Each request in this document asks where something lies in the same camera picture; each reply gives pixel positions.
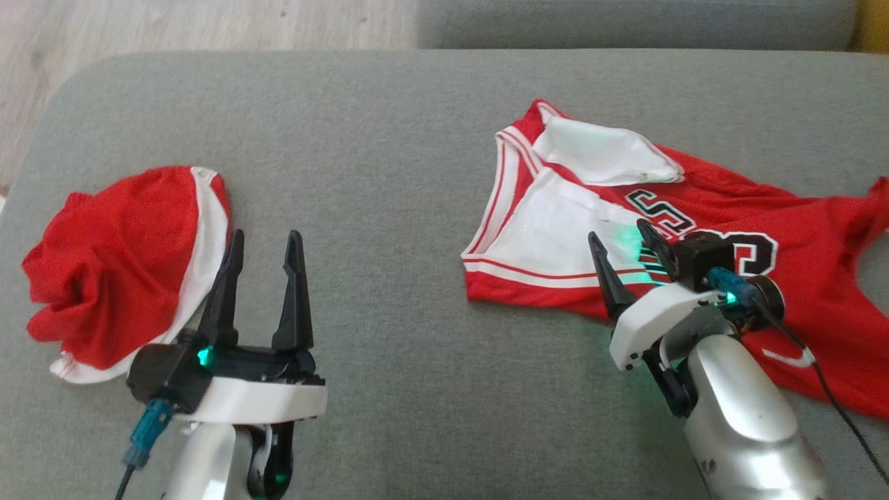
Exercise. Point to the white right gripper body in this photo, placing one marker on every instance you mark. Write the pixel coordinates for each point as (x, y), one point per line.
(649, 323)

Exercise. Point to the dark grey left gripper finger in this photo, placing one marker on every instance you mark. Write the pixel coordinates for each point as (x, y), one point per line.
(223, 298)
(293, 298)

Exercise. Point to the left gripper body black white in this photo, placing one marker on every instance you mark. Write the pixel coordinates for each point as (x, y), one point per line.
(264, 399)

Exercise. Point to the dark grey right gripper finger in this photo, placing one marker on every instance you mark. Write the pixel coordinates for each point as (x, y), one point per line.
(615, 285)
(663, 253)

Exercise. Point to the red and white basketball jersey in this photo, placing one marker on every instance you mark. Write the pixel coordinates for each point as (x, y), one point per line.
(799, 208)

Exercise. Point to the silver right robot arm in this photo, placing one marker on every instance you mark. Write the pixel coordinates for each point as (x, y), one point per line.
(743, 417)

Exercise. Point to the red shorts with white stripe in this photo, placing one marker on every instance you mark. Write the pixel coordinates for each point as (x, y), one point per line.
(118, 264)

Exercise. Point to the grey sofa seat cushion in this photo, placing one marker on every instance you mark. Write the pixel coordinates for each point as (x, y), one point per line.
(625, 21)

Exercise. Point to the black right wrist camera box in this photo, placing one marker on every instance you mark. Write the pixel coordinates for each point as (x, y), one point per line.
(701, 257)

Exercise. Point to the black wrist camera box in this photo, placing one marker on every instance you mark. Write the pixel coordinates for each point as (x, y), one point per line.
(163, 371)
(701, 257)

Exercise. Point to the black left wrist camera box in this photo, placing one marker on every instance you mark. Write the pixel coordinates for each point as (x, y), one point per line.
(163, 371)

